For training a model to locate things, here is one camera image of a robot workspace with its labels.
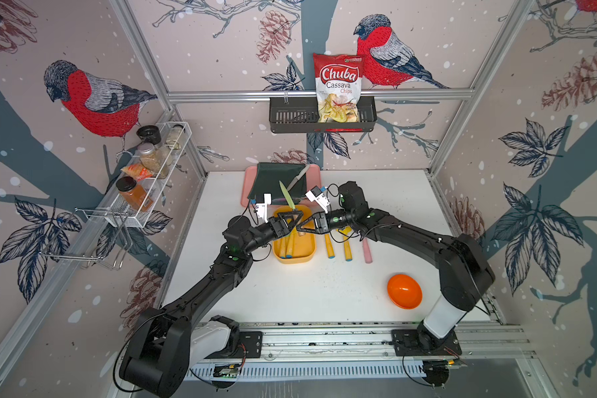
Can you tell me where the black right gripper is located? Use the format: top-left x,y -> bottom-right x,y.
296,211 -> 356,237

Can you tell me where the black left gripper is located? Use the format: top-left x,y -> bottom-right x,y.
242,212 -> 302,257

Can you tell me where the green shovel wooden handle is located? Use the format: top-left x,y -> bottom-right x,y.
279,181 -> 296,211

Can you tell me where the purple shovel pink handle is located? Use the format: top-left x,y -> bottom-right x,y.
362,239 -> 373,264

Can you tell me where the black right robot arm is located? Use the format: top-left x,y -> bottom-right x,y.
296,181 -> 495,353

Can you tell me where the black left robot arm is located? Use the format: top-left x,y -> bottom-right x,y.
113,211 -> 303,397

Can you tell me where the yellow storage box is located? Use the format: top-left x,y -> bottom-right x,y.
273,229 -> 317,265

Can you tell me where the iridescent gold spoon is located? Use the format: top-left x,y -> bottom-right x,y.
272,197 -> 302,206

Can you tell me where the pink plastic tray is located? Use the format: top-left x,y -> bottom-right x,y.
240,164 -> 323,207

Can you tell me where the dark green folded cloth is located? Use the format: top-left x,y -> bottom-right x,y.
249,163 -> 308,202

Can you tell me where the orange bowl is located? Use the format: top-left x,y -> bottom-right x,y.
386,274 -> 423,309

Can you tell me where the clear glass jar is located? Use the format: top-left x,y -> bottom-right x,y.
165,124 -> 186,151

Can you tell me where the red cassava chips bag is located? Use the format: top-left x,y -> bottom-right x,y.
313,54 -> 364,123

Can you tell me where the silver lid spice jar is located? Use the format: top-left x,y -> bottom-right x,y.
137,143 -> 170,179

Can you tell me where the orange snack packet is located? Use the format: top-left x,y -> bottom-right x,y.
121,163 -> 154,182

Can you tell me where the black lid spice jar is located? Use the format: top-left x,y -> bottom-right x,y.
136,125 -> 162,148

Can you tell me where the orange sauce jar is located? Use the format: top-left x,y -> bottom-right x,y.
115,176 -> 153,212

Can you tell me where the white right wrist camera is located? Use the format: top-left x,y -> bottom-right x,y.
305,186 -> 330,213

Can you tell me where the white handled knife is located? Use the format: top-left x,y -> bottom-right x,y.
287,164 -> 310,192

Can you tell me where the black wall basket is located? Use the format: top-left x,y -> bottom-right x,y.
269,95 -> 378,134

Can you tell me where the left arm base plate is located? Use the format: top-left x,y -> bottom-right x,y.
207,331 -> 263,359

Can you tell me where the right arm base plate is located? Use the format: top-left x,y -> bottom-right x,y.
391,329 -> 462,357

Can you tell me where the white wire spice rack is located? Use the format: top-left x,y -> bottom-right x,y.
100,121 -> 192,229

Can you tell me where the chrome wire holder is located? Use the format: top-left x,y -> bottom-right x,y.
38,207 -> 134,270

